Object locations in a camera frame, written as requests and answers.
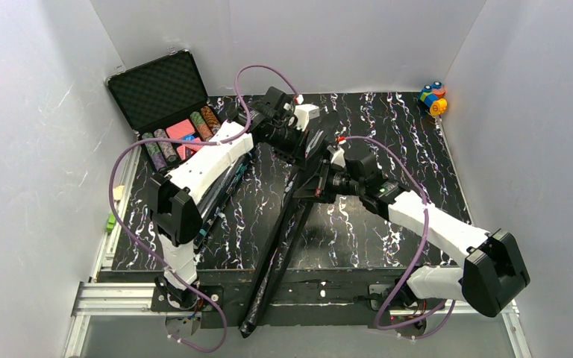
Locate black mounting base plate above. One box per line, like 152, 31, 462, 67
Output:
150, 268, 445, 330

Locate black Crossway racket bag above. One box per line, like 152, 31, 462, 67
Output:
239, 110, 339, 339

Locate beige block on rail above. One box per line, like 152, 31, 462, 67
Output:
112, 185, 125, 201

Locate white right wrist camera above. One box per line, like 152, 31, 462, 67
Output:
327, 141, 345, 169

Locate black shuttlecock tube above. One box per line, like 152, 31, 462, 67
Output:
193, 150, 254, 252

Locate black poker chip case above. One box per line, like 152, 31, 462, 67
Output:
106, 48, 235, 180

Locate colourful toy blocks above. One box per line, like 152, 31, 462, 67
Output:
419, 81, 448, 117

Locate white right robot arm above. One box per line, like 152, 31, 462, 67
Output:
294, 154, 530, 317

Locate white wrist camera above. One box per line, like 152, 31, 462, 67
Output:
327, 141, 345, 169
294, 104, 320, 131

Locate pink playing card deck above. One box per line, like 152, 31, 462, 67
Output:
166, 119, 196, 140

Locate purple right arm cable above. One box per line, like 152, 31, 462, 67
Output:
338, 136, 458, 341

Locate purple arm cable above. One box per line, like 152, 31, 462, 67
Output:
108, 64, 304, 354
338, 136, 458, 341

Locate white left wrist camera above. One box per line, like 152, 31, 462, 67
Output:
294, 104, 320, 131

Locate green clip on rail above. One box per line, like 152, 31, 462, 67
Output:
104, 213, 116, 234

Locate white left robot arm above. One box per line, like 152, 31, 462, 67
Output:
148, 87, 322, 310

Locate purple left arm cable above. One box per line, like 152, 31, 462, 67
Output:
108, 64, 304, 354

